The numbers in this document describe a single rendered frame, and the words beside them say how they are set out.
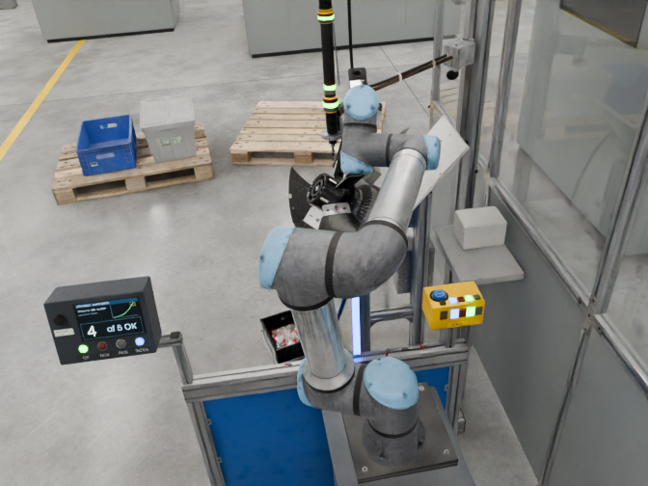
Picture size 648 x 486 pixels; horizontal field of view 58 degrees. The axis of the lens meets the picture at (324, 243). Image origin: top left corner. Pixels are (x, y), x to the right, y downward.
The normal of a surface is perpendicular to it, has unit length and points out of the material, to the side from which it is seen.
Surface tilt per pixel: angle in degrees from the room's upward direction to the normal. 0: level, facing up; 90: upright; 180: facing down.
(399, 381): 5
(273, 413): 90
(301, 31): 90
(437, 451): 2
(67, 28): 90
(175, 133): 95
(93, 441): 0
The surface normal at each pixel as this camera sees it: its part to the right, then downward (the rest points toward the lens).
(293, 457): 0.13, 0.57
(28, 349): -0.06, -0.81
